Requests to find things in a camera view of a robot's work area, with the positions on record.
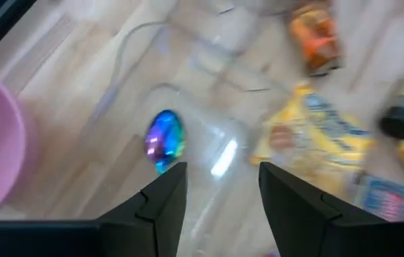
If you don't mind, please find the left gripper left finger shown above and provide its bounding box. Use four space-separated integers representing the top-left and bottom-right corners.
98 162 188 257

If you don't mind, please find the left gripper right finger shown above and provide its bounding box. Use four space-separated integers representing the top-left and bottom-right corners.
258 162 388 257

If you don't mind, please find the yellow snack bag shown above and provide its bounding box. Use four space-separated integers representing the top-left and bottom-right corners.
250 81 376 201

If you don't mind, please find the iridescent rainbow metal spoon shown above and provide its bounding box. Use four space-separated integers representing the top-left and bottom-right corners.
143 109 187 176

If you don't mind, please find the pink small box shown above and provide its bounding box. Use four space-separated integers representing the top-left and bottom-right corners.
357 173 404 222

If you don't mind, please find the orange snack bag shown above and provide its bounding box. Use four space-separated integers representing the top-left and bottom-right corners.
287 0 345 78

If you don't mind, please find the clear plastic bin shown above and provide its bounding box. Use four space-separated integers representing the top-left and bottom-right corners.
80 17 256 257
166 0 274 94

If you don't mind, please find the green spice jar black lid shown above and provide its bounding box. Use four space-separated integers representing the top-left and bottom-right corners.
376 66 404 141

